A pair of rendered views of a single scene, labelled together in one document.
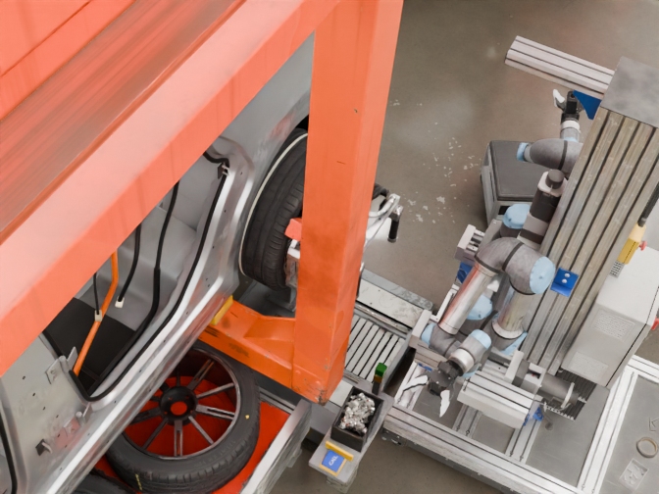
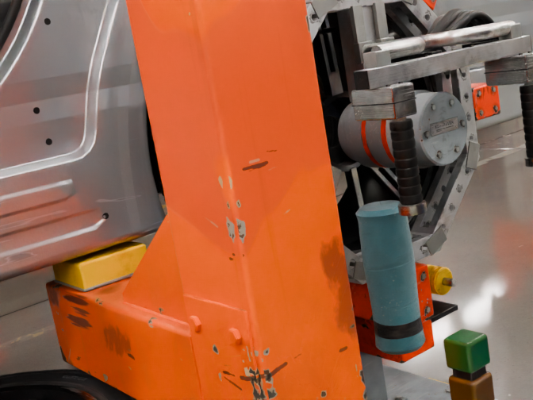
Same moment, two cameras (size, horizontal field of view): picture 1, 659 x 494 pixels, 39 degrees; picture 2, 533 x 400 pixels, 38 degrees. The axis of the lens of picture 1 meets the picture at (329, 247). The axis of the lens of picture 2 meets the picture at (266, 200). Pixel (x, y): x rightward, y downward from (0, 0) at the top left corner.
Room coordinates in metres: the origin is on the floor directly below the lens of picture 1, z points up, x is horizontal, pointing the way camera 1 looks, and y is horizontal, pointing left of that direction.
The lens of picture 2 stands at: (0.97, -0.52, 1.04)
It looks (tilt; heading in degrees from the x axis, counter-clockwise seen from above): 11 degrees down; 30
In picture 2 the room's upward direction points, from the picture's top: 10 degrees counter-clockwise
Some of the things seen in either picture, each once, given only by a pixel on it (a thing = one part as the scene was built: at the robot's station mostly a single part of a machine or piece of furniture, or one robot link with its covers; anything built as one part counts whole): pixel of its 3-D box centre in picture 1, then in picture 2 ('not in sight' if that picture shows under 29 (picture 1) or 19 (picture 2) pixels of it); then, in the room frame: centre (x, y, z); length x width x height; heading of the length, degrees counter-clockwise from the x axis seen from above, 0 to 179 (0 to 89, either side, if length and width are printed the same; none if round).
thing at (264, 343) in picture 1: (246, 323); (147, 281); (1.96, 0.30, 0.69); 0.52 x 0.17 x 0.35; 66
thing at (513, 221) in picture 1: (519, 222); not in sight; (2.40, -0.75, 0.98); 0.13 x 0.12 x 0.14; 83
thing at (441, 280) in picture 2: not in sight; (400, 274); (2.52, 0.06, 0.51); 0.29 x 0.06 x 0.06; 66
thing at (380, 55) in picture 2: not in sight; (368, 33); (2.23, -0.05, 1.03); 0.19 x 0.18 x 0.11; 66
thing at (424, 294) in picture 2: not in sight; (384, 308); (2.39, 0.06, 0.48); 0.16 x 0.12 x 0.17; 66
